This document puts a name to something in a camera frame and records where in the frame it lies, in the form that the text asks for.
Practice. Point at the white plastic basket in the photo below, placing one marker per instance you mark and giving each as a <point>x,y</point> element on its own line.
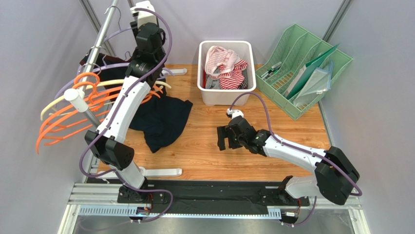
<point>225,97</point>

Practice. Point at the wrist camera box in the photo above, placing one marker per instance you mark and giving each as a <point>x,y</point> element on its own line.
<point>142,13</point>
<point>233,113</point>

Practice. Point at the orange plastic hanger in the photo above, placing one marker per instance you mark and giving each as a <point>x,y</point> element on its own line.
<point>55,122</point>

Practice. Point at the green folder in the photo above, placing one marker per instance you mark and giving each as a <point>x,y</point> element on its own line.
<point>306,72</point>

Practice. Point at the pens in organizer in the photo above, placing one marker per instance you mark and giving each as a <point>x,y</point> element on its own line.
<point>271,70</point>

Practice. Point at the red white striped top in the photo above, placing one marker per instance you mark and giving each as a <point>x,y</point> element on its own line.
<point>226,65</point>

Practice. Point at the grey garment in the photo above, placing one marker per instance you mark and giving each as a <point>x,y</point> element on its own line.
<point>212,83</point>

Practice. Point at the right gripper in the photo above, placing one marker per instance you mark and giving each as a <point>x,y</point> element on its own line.
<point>227,137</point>

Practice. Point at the green file organizer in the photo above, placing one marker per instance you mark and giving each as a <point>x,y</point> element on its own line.
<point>295,48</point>

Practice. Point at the clear document pouch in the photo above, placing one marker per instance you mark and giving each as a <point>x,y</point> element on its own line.
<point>318,84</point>

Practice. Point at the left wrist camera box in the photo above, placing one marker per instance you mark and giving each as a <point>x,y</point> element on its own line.
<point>142,13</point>

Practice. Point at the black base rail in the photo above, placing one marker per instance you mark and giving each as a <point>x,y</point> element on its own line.
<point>211,197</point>

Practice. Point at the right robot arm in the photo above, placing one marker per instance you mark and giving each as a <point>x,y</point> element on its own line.
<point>333,176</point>

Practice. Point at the dark navy garment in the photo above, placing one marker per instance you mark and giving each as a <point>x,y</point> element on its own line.
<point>162,119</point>

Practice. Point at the black white striped top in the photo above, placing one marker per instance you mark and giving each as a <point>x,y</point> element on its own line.
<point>244,83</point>

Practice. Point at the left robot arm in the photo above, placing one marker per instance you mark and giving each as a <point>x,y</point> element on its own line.
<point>107,142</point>

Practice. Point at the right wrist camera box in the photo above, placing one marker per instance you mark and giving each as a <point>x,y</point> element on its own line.
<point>233,113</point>

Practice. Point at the metal clothes rack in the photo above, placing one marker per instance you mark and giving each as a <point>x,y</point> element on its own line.
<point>84,81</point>

